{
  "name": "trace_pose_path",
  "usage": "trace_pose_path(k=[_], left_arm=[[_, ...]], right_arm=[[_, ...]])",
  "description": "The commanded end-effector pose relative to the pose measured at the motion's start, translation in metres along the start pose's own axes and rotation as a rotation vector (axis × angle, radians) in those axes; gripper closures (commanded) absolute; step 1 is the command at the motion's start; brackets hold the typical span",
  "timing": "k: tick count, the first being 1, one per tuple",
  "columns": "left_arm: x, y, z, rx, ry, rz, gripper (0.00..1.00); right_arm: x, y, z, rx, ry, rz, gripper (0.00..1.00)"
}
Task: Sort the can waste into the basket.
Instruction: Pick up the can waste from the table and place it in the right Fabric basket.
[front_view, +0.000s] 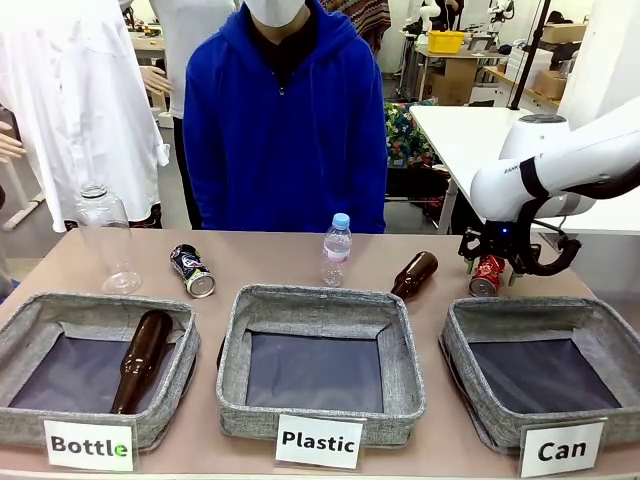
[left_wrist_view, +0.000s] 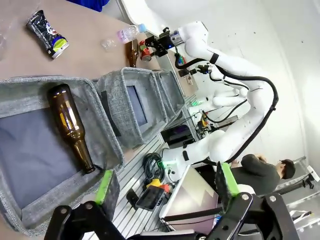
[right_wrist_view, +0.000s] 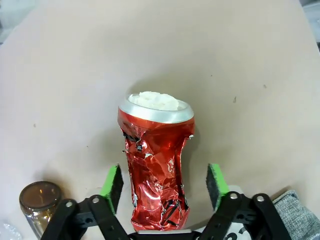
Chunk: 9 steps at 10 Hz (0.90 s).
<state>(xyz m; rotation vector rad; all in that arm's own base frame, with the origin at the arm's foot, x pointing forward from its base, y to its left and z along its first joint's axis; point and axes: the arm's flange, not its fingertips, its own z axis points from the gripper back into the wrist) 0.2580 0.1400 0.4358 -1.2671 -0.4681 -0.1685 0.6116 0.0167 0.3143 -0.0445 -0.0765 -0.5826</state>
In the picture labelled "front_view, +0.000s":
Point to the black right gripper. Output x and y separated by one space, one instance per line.
496 241

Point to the red crushed drink can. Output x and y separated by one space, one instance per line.
486 277

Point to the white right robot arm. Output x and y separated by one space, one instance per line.
560 155

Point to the grey fabric basket Can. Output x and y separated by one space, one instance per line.
520 312

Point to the grey fabric basket Plastic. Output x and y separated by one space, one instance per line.
320 300

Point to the white Can label card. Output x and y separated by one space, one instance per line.
562 450

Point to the dark blue drink can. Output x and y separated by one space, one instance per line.
192 270

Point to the grey fabric basket Bottle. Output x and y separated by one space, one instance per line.
30 420

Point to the short brown glass bottle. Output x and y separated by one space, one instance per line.
415 275

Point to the white background table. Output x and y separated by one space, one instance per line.
460 135

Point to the floral patterned bag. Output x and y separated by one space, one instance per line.
405 135

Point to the small water bottle blue cap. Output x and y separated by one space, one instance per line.
336 250

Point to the large cardboard box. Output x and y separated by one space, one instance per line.
452 82

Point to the small cardboard box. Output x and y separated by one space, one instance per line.
550 84

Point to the black stand pole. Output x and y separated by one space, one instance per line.
527 55

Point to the wooden background workbench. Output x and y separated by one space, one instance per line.
452 54

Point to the yellow plastic bin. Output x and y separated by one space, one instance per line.
446 42

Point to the flat cardboard box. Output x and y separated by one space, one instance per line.
564 32

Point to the person in blue hoodie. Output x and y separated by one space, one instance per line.
280 150

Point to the white Plastic label card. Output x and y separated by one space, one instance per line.
318 442

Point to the white face mask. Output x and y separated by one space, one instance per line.
275 11

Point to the long brown glass bottle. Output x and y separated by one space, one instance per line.
142 360

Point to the mannequin in white t-shirt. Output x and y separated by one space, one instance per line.
192 45

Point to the large clear plastic bottle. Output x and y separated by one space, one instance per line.
107 235

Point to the white Bottle label card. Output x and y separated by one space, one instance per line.
90 445

